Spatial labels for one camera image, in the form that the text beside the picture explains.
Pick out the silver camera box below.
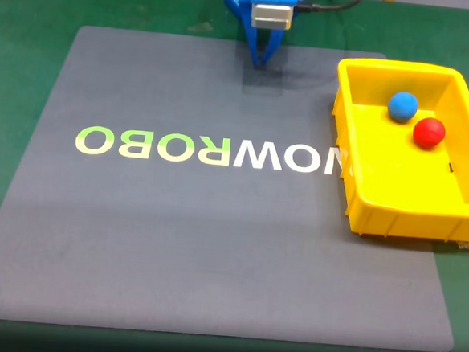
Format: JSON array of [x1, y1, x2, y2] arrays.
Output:
[[250, 2, 295, 32]]

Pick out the black cable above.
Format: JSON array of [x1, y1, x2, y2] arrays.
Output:
[[296, 0, 363, 18]]

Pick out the blue ball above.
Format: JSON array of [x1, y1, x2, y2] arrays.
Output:
[[385, 90, 421, 126]]

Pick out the red ball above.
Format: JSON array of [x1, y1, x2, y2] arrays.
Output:
[[411, 115, 448, 151]]

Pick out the yellow plastic bin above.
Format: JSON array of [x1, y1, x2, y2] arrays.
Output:
[[323, 56, 469, 245]]

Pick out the grey mat with NOWROBO print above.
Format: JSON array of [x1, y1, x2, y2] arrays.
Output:
[[0, 19, 469, 352]]

